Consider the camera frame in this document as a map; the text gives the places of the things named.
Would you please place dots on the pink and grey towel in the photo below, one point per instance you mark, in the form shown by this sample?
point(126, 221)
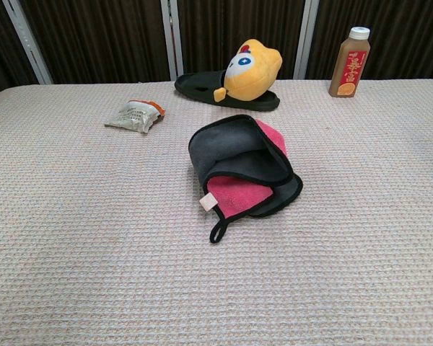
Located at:
point(238, 158)

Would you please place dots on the black slipper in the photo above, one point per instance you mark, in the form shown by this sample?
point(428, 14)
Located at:
point(198, 84)

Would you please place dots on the crumpled snack packet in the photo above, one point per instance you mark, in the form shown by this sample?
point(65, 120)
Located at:
point(131, 117)

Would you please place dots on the yellow plush toy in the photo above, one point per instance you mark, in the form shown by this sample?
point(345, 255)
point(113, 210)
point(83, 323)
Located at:
point(256, 79)

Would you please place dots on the dark ribbed partition panel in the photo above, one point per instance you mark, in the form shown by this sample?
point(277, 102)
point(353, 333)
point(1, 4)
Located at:
point(407, 36)
point(101, 39)
point(0, 54)
point(209, 32)

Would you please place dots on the beige woven tablecloth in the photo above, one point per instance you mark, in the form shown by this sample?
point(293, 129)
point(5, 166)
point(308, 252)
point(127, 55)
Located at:
point(94, 252)

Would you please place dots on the brown drink bottle white cap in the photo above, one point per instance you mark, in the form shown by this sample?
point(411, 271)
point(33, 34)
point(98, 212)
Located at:
point(348, 65)

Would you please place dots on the silver partition post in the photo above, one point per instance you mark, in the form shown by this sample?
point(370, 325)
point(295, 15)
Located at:
point(171, 43)
point(25, 43)
point(305, 43)

